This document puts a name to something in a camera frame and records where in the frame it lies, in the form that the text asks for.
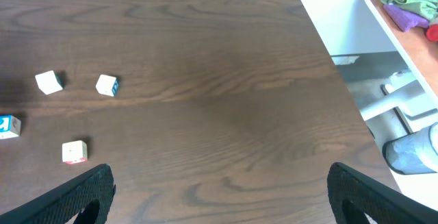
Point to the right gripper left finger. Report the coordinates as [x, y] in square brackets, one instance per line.
[87, 198]

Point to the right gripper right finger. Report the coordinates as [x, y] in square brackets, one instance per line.
[356, 198]

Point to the blue number 2 block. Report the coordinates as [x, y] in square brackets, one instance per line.
[10, 127]

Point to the cream picture block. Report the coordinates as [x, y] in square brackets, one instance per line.
[107, 85]

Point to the snail picture block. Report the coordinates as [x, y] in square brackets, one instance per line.
[48, 82]

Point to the red edged picture block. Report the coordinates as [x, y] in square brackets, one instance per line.
[74, 152]

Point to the grey cylindrical bin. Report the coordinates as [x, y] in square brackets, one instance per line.
[413, 154]

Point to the white chair base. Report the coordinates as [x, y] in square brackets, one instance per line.
[405, 93]

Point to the red round object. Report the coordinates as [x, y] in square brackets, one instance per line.
[432, 33]

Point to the purple folded cloth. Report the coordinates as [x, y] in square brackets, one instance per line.
[405, 20]

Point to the green folded cloth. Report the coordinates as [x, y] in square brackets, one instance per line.
[424, 8]

